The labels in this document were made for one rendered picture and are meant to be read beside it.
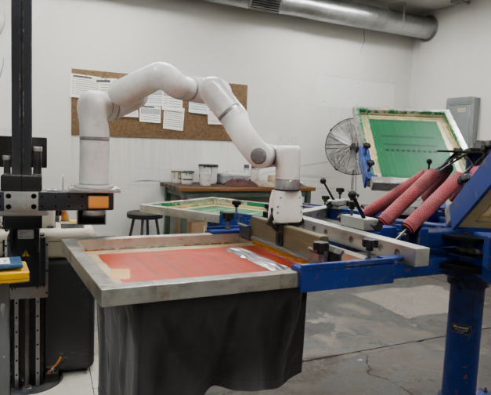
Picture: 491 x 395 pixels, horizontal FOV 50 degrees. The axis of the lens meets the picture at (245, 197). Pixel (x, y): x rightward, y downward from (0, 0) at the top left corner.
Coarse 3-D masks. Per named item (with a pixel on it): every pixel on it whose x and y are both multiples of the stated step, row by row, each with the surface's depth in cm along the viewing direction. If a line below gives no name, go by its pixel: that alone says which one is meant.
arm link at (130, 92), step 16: (160, 64) 160; (128, 80) 164; (144, 80) 162; (160, 80) 159; (176, 80) 158; (192, 80) 166; (112, 96) 166; (128, 96) 165; (144, 96) 167; (176, 96) 162; (192, 96) 170; (128, 112) 178
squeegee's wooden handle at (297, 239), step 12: (252, 216) 177; (252, 228) 177; (264, 228) 170; (288, 228) 157; (300, 228) 155; (288, 240) 157; (300, 240) 151; (312, 240) 145; (324, 240) 143; (300, 252) 151
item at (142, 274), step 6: (282, 258) 162; (252, 264) 152; (282, 264) 154; (288, 264) 154; (132, 270) 139; (138, 270) 139; (144, 270) 139; (132, 276) 133; (138, 276) 134; (144, 276) 134; (150, 276) 134; (126, 282) 127
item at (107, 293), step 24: (72, 240) 159; (96, 240) 161; (120, 240) 164; (144, 240) 168; (168, 240) 172; (192, 240) 175; (216, 240) 180; (240, 240) 184; (72, 264) 141; (96, 264) 130; (96, 288) 112; (120, 288) 110; (144, 288) 112; (168, 288) 115; (192, 288) 118; (216, 288) 120; (240, 288) 123; (264, 288) 126
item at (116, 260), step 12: (132, 252) 161; (144, 252) 162; (156, 252) 162; (168, 252) 163; (180, 252) 164; (228, 252) 167; (264, 252) 169; (108, 264) 145; (120, 264) 145; (132, 264) 146
